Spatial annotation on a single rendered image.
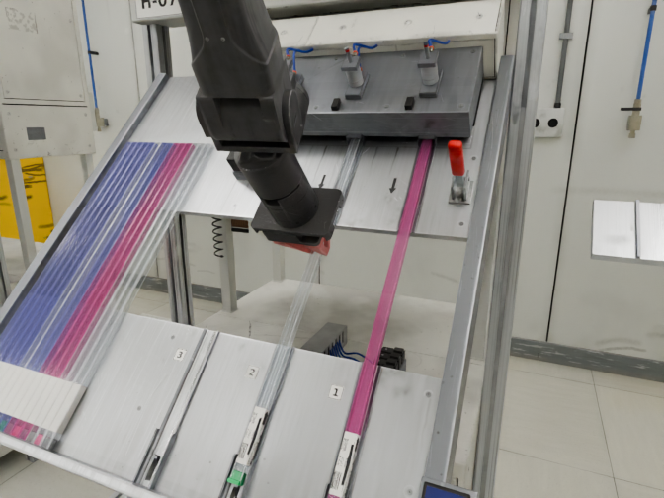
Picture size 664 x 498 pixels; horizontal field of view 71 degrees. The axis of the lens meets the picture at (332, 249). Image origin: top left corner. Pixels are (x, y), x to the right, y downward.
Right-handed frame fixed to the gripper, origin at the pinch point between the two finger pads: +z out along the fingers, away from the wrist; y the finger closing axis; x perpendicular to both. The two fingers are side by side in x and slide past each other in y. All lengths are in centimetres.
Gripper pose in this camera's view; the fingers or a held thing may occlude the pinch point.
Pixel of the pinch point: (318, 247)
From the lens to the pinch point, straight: 62.3
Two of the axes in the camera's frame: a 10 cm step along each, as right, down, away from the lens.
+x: -2.8, 8.6, -4.4
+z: 2.8, 5.1, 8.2
